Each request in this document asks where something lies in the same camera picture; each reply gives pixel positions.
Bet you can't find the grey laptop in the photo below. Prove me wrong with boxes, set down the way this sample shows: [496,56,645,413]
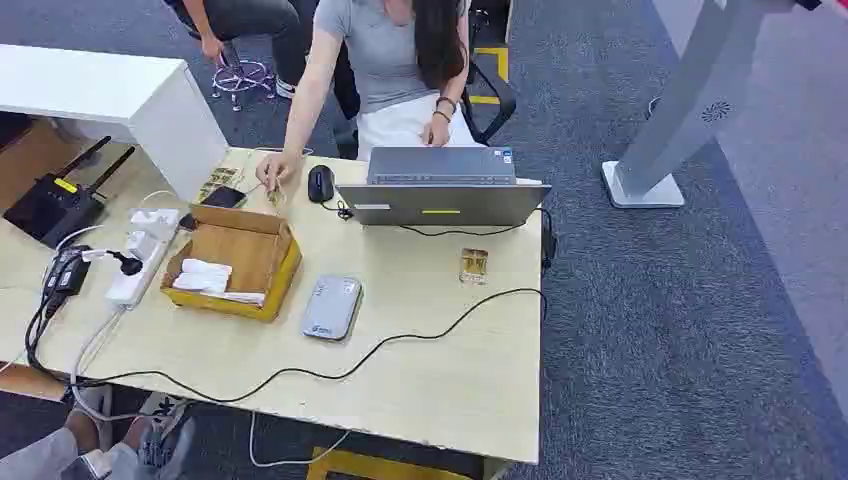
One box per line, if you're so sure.
[335,145,552,229]

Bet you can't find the grey rounded flat device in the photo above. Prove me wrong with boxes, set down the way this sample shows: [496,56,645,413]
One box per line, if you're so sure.
[301,274,365,343]

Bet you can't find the black computer mouse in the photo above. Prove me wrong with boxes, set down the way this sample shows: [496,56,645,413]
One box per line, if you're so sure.
[307,164,337,204]

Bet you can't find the thin white card stack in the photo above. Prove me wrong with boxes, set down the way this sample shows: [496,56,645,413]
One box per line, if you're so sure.
[217,290,267,308]

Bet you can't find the wooden box with yellow rim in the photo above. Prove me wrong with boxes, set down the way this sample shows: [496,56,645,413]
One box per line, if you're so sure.
[160,203,304,325]

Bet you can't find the seated person at desk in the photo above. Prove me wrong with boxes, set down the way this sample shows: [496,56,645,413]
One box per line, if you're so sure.
[254,0,488,193]

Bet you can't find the black phone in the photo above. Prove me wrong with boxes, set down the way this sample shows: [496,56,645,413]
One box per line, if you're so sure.
[198,186,248,211]

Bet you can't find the row of printed cards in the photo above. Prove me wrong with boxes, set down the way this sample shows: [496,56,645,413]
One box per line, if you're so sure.
[197,166,244,203]

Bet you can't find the white paper stack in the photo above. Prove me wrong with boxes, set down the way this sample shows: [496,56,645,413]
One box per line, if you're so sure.
[171,258,234,297]

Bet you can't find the chrome stool base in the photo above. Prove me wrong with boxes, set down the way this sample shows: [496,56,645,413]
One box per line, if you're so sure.
[210,44,277,113]

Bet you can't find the person on stool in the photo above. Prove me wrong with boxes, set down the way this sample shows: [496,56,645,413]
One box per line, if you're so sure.
[162,0,314,101]

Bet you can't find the white power strip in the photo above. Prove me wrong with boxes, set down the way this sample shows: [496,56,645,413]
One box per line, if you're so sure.
[104,207,181,312]

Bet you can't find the white plug adapter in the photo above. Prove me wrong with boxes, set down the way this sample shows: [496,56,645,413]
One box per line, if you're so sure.
[125,229,160,262]

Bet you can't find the black plug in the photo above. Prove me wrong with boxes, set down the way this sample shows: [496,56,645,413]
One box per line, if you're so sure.
[105,249,145,278]

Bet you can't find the white floor stand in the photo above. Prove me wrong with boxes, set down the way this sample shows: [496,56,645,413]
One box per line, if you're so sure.
[600,0,800,211]

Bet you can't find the black power adapter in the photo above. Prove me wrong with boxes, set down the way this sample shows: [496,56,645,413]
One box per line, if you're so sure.
[40,244,93,314]

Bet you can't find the white side table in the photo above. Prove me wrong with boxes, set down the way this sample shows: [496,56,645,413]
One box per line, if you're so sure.
[0,43,231,204]

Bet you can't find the black router with antennas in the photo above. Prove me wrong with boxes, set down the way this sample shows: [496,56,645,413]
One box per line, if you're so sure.
[2,135,137,251]

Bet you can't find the person's legs with sneakers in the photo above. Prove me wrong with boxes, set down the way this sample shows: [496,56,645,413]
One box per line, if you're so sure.
[0,385,197,480]

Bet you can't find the long black cable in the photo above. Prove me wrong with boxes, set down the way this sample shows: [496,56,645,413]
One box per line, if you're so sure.
[24,287,549,406]

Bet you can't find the black laptop charger cable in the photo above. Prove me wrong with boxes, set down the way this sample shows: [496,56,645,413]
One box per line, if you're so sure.
[320,198,558,273]

